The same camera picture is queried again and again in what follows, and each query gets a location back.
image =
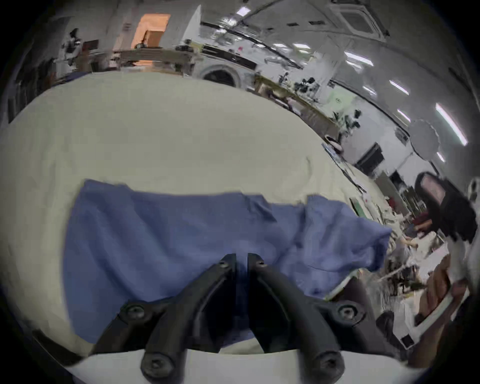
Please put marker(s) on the round white reflector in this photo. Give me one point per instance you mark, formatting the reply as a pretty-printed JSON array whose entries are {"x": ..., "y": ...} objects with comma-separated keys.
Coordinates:
[{"x": 423, "y": 138}]

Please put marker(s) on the bed with beige sheet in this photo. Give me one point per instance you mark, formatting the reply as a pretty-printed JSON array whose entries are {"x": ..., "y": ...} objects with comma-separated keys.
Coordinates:
[{"x": 168, "y": 127}]

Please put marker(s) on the person's right hand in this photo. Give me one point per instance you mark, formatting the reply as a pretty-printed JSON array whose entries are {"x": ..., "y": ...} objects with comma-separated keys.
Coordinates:
[{"x": 438, "y": 288}]

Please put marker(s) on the white washing machine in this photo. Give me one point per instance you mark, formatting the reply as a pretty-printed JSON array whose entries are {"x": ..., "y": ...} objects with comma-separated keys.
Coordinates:
[{"x": 221, "y": 74}]

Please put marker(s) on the wooden table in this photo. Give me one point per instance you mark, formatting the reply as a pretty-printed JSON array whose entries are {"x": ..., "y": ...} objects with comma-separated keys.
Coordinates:
[{"x": 157, "y": 56}]

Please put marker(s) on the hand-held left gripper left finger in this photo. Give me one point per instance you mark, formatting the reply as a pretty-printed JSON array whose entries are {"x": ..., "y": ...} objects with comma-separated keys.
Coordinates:
[{"x": 187, "y": 300}]

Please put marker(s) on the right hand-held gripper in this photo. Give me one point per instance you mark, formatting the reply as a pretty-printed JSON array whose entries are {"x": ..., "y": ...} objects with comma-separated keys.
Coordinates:
[{"x": 450, "y": 210}]

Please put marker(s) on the blue shirt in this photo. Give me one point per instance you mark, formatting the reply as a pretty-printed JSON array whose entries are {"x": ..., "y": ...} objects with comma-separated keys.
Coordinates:
[{"x": 180, "y": 240}]

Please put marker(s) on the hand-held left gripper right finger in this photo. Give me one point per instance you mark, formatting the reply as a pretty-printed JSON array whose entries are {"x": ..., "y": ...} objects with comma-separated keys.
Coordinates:
[{"x": 288, "y": 300}]

